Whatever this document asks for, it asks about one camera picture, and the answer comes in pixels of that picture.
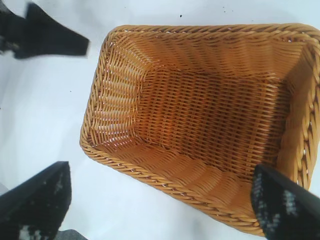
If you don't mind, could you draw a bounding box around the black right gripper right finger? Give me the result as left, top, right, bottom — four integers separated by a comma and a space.
250, 163, 320, 240

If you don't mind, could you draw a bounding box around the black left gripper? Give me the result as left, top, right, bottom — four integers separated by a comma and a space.
0, 2, 91, 60

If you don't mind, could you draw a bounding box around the woven wicker basket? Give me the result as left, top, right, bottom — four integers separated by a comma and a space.
79, 22, 320, 238

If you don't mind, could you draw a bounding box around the grey mount piece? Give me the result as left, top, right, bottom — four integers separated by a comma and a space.
56, 228, 88, 240

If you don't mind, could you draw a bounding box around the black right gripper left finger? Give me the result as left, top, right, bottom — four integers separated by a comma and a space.
0, 160, 73, 240

